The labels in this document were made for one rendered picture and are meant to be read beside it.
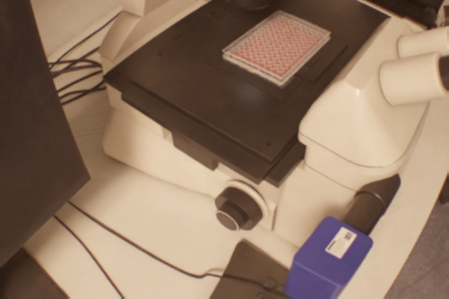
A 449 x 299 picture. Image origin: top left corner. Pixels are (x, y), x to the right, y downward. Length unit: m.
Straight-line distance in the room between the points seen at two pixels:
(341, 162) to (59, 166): 0.29
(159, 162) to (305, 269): 0.35
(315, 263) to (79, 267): 0.38
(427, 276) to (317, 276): 1.18
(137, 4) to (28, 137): 0.31
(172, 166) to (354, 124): 0.33
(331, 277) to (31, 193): 0.31
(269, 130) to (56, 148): 0.23
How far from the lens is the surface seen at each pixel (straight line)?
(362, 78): 0.42
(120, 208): 0.70
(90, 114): 0.84
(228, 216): 0.59
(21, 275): 0.68
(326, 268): 0.40
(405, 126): 0.47
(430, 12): 0.99
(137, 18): 0.67
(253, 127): 0.49
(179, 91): 0.54
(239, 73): 0.55
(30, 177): 0.45
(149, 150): 0.69
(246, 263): 0.61
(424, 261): 1.58
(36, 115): 0.42
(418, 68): 0.41
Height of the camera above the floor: 1.32
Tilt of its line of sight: 48 degrees down
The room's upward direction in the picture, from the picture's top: 2 degrees counter-clockwise
